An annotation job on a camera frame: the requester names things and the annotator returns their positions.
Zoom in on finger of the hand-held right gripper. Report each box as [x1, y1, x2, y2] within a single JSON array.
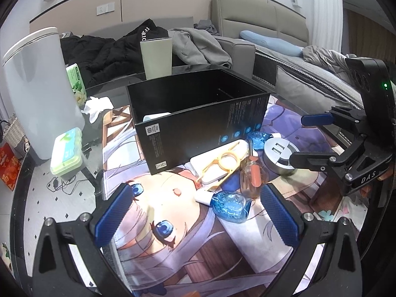
[[289, 136, 372, 180], [301, 105, 369, 137]]

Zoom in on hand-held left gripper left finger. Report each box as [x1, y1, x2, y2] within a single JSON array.
[[32, 183, 137, 297]]

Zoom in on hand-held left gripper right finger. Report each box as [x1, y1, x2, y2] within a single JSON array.
[[260, 183, 362, 297]]

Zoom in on blue transparent bottle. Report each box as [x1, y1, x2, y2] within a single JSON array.
[[194, 190, 254, 225], [247, 131, 282, 153]]

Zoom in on yellow plastic tool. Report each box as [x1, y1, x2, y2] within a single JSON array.
[[194, 142, 240, 184]]

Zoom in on black cardboard box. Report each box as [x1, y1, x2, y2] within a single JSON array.
[[125, 69, 271, 176]]

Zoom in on round silver hub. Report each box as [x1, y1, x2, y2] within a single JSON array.
[[262, 138, 299, 175]]

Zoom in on small amber bottle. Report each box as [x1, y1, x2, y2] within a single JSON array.
[[240, 156, 268, 199]]

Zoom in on grey crumpled blanket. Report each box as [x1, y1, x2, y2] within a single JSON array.
[[301, 45, 350, 75]]

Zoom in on bed mattress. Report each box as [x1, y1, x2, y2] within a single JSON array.
[[252, 43, 366, 109]]

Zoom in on printed desk mat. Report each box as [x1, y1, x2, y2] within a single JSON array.
[[99, 96, 362, 297]]

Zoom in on green wet wipes box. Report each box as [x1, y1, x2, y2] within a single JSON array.
[[50, 127, 84, 176]]

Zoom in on brown curtain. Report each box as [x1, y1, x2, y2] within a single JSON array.
[[343, 6, 381, 59]]

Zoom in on blue pillow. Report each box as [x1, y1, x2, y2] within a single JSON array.
[[241, 30, 305, 58]]

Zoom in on white flat box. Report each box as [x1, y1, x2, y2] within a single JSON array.
[[189, 141, 248, 189]]

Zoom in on grey sofa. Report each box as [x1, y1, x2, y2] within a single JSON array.
[[83, 34, 256, 90]]

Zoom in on crumpled white tissue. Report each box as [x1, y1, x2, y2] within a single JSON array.
[[80, 96, 113, 123]]

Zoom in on red printed bag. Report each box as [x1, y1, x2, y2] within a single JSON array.
[[0, 142, 22, 191]]

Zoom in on beige padded headboard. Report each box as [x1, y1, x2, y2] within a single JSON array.
[[212, 0, 310, 48]]

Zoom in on woven basket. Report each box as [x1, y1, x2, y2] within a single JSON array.
[[3, 113, 27, 158]]

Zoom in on white cylindrical appliance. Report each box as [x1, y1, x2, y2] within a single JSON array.
[[2, 27, 85, 161]]

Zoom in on green tissue pack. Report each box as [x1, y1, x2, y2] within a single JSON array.
[[66, 63, 87, 106]]

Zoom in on grey hoodie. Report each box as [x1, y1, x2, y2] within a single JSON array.
[[169, 27, 232, 68]]

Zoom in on dark grey cloth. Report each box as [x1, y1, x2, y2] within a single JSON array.
[[194, 19, 219, 34]]

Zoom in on cream tall cup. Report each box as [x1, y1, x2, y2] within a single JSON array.
[[140, 37, 173, 80]]

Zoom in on black puffy jacket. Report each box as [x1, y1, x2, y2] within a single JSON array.
[[60, 34, 124, 82]]

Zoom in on black lettered hoodie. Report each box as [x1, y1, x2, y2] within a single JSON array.
[[114, 19, 169, 57]]

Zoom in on black floor cable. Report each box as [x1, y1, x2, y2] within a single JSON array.
[[46, 176, 78, 195]]

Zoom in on white wall socket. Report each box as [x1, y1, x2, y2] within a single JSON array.
[[96, 2, 116, 15]]

